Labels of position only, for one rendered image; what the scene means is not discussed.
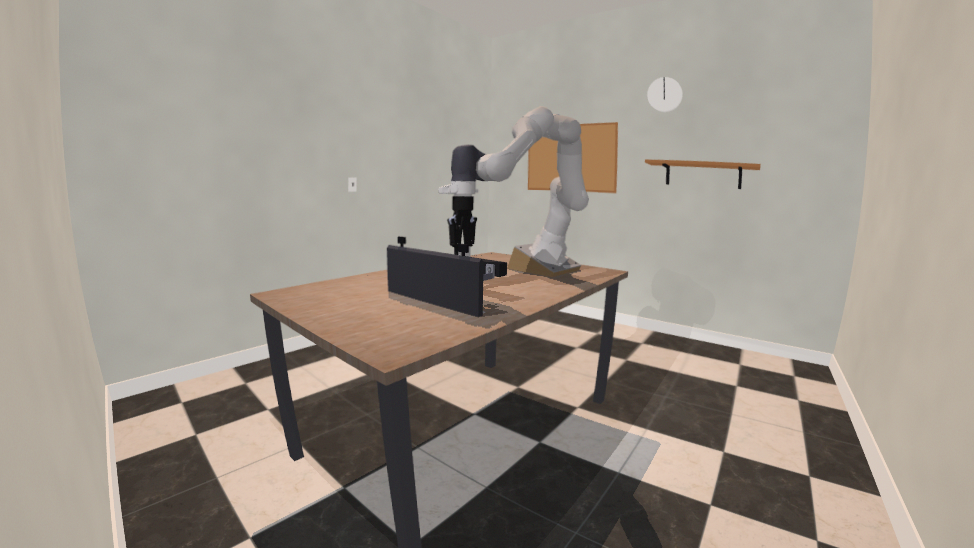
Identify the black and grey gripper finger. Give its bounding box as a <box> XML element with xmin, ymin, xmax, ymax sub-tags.
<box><xmin>463</xmin><ymin>216</ymin><xmax>477</xmax><ymax>257</ymax></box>
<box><xmin>447</xmin><ymin>215</ymin><xmax>466</xmax><ymax>255</ymax></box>

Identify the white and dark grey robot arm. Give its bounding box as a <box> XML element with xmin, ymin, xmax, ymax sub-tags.
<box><xmin>438</xmin><ymin>106</ymin><xmax>589</xmax><ymax>266</ymax></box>

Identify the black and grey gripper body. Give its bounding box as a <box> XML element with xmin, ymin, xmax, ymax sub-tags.
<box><xmin>452</xmin><ymin>196</ymin><xmax>474</xmax><ymax>226</ymax></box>

